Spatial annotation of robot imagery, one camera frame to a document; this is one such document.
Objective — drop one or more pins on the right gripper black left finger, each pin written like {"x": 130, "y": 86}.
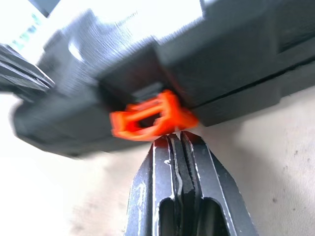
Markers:
{"x": 162, "y": 177}

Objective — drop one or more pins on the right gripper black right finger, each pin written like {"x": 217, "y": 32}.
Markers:
{"x": 211, "y": 186}

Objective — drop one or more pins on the black ribbed finger of the left gripper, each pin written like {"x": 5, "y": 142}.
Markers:
{"x": 22, "y": 73}

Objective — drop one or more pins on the orange case latch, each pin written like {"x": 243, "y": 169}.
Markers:
{"x": 169, "y": 123}

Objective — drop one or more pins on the black plastic tool case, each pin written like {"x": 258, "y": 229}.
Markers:
{"x": 221, "y": 61}

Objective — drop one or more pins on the white box with green print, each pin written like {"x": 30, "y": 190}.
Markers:
{"x": 24, "y": 29}

